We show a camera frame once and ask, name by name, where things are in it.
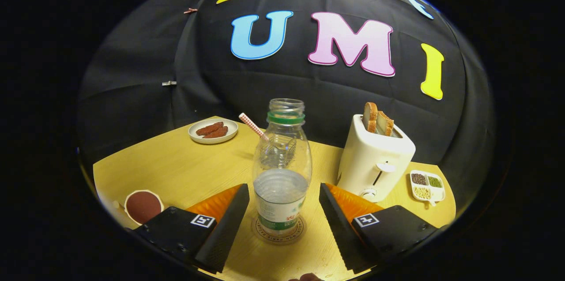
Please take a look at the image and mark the round wooden coaster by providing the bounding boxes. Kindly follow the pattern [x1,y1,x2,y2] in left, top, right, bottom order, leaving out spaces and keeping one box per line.
[252,215,306,245]

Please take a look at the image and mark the red striped straw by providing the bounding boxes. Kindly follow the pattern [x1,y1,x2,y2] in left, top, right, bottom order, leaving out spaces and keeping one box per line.
[239,112,270,141]

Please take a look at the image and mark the wooden table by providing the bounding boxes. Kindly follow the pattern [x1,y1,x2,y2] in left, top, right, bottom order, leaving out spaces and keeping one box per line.
[93,116,457,281]

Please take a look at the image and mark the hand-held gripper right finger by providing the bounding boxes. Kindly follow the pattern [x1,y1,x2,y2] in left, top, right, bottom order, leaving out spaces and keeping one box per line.
[319,183,448,274]

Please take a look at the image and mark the red-brown sausage piece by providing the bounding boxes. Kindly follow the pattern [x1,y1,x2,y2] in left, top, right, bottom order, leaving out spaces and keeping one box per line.
[202,126,229,139]
[196,122,225,136]

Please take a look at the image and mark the small white plate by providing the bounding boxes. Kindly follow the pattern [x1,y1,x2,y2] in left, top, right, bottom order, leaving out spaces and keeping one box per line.
[188,118,239,145]

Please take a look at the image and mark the cream cup with wooden handle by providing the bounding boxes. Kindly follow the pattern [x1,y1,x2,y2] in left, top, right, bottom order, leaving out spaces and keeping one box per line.
[113,190,165,225]

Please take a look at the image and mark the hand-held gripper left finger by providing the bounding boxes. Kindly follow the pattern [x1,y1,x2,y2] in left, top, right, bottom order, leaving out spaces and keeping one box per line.
[125,183,251,274]

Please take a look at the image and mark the white toaster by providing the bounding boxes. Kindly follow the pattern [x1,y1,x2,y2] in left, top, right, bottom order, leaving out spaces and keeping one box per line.
[337,114,416,203]

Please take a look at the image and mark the toast bread slice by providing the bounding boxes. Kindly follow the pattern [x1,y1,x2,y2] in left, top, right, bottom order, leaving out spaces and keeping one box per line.
[376,111,395,137]
[363,102,379,133]

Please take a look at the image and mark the white divided condiment dish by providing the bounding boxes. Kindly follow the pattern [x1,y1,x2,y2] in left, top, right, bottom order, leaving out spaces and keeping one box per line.
[410,169,446,207]

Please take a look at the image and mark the clear plastic juice bottle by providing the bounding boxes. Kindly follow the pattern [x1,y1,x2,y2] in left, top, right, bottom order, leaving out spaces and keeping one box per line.
[252,98,313,237]

